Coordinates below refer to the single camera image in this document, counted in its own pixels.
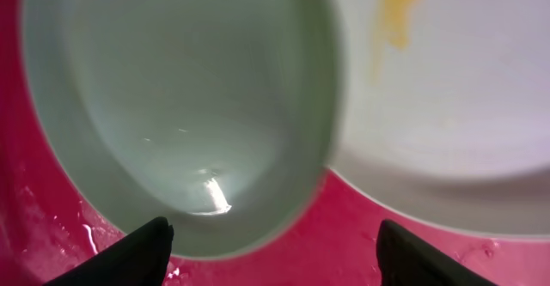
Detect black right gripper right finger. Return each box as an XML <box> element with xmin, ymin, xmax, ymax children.
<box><xmin>376</xmin><ymin>219</ymin><xmax>496</xmax><ymax>286</ymax></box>

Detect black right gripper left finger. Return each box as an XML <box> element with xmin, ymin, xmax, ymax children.
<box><xmin>46</xmin><ymin>217</ymin><xmax>174</xmax><ymax>286</ymax></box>

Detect cream white plate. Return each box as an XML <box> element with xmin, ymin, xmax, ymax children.
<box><xmin>329</xmin><ymin>0</ymin><xmax>549</xmax><ymax>240</ymax></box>

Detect light green plate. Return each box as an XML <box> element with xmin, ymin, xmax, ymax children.
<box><xmin>21</xmin><ymin>0</ymin><xmax>340</xmax><ymax>259</ymax></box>

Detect red plastic tray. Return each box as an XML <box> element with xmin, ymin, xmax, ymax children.
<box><xmin>1</xmin><ymin>0</ymin><xmax>549</xmax><ymax>285</ymax></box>

